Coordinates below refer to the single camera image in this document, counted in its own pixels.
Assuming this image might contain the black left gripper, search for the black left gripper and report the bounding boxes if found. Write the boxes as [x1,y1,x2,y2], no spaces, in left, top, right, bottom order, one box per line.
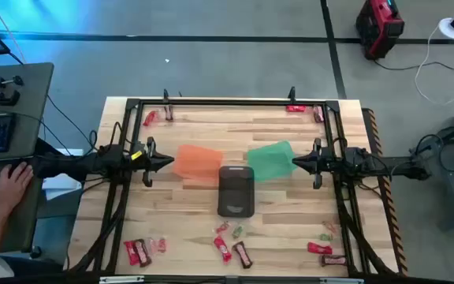
[131,136,175,187]

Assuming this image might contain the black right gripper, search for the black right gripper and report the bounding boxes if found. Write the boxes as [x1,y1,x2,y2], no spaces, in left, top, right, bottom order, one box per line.
[292,137,337,189]

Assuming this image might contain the orange snack packets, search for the orange snack packets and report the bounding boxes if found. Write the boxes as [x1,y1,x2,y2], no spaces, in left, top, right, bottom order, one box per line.
[150,237,168,254]

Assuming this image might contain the red candy bars bottom left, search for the red candy bars bottom left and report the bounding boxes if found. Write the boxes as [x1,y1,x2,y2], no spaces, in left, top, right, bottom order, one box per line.
[133,238,153,268]

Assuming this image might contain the orange translucent plastic bin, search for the orange translucent plastic bin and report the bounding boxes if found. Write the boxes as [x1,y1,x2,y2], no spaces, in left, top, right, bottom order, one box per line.
[172,144,225,183]

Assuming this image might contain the teal translucent plastic bin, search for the teal translucent plastic bin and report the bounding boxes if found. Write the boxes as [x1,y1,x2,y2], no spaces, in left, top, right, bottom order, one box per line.
[246,140,298,183]

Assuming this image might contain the grey translucent plastic bin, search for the grey translucent plastic bin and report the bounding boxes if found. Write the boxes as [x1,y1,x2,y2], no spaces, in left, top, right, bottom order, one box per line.
[217,165,255,219]

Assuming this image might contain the yellow black hazard strip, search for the yellow black hazard strip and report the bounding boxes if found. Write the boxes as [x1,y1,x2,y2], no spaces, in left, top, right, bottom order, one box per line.
[363,108,409,275]

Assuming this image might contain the white flat box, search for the white flat box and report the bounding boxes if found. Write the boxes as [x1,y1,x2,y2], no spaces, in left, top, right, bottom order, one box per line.
[41,173,83,191]

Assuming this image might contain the dark grey desk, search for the dark grey desk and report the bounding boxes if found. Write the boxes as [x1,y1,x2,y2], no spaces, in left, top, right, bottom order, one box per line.
[0,62,54,253]

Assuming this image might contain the black computer mouse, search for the black computer mouse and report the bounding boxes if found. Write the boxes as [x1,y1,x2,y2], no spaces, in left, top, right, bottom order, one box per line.
[8,157,35,178]

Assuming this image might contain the red and black equipment case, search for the red and black equipment case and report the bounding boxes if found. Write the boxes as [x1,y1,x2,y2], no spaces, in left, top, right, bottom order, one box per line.
[355,0,405,61]

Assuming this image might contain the person's hand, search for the person's hand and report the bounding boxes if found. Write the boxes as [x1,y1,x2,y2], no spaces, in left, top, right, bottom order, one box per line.
[0,161,35,218]

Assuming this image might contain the black aluminium table frame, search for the black aluminium table frame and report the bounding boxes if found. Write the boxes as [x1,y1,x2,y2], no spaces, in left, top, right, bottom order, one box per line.
[69,97,405,279]

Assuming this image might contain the black monitor cable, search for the black monitor cable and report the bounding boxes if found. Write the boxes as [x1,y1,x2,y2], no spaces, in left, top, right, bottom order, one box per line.
[9,50,98,153]

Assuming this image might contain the silver metal bracket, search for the silver metal bracket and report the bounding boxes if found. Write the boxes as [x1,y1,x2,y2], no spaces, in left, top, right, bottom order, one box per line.
[319,278,364,284]
[99,275,145,284]

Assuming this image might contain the white cable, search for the white cable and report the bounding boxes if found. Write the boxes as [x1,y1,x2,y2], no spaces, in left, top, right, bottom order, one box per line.
[414,23,454,107]

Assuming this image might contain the black floor cable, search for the black floor cable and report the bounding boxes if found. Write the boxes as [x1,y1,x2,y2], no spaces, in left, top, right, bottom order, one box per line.
[372,58,454,88]

